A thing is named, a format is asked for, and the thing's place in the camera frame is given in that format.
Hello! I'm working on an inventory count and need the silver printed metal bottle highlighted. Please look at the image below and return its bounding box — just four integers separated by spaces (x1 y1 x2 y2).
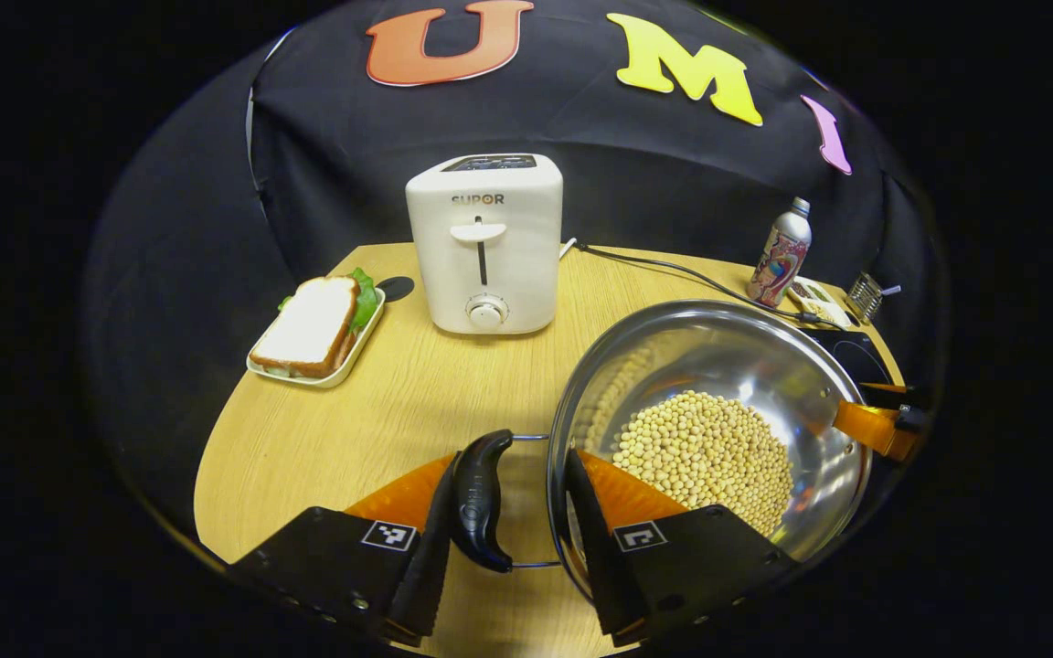
747 196 813 309

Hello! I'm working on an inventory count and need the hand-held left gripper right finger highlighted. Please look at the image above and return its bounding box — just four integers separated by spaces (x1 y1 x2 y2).
565 448 802 648

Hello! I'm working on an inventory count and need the black induction cooktop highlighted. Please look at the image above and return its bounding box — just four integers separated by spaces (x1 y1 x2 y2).
801 327 902 389

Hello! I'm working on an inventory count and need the steel pot with black handle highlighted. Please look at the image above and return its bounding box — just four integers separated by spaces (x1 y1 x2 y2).
450 300 875 604

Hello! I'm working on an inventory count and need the pile of yellow soybeans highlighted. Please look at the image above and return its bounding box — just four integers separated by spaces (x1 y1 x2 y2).
612 390 795 538

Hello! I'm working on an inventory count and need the white toaster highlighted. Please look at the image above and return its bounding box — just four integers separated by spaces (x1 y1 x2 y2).
405 154 564 335

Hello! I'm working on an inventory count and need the sandwich with lettuce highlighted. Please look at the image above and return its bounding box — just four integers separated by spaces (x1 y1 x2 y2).
250 267 379 379

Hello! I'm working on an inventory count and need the black backdrop cloth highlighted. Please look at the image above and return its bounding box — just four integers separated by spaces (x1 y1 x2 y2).
79 0 948 513

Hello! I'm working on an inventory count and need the white rectangular tray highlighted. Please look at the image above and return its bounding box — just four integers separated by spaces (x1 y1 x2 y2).
246 286 387 389

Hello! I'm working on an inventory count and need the white divided spice dish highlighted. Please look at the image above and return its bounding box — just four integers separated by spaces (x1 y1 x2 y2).
787 276 859 330

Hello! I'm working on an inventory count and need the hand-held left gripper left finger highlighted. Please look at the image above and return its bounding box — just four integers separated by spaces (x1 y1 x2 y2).
227 451 463 648

